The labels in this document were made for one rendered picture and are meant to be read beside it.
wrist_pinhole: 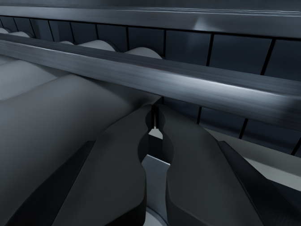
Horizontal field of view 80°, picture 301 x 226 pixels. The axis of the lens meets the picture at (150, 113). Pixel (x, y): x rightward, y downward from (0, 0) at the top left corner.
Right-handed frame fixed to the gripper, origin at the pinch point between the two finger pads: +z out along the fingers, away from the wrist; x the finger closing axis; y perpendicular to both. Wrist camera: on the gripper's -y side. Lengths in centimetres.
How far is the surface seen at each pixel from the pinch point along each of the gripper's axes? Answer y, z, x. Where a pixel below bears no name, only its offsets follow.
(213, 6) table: -5.3, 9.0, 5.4
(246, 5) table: -5.4, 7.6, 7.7
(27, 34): -2.0, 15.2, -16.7
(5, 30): -2.1, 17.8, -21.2
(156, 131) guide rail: 3.8, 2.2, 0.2
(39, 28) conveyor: -2.7, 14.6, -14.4
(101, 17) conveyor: -4.4, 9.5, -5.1
